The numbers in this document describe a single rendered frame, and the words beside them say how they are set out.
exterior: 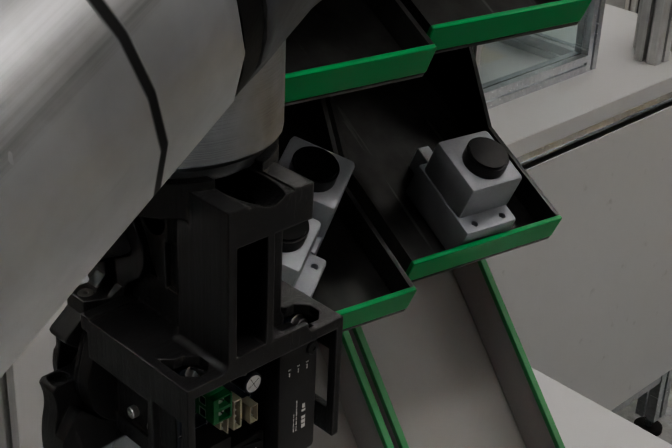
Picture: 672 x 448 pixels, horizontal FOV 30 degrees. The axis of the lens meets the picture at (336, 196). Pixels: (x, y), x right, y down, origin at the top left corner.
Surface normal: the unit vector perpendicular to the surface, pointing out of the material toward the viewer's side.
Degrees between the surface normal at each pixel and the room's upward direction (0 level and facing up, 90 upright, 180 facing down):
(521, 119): 0
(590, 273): 90
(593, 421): 0
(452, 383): 45
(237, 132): 90
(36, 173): 82
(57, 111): 78
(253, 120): 91
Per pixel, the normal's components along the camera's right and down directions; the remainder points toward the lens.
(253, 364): 0.69, 0.35
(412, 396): 0.43, -0.35
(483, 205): 0.49, 0.73
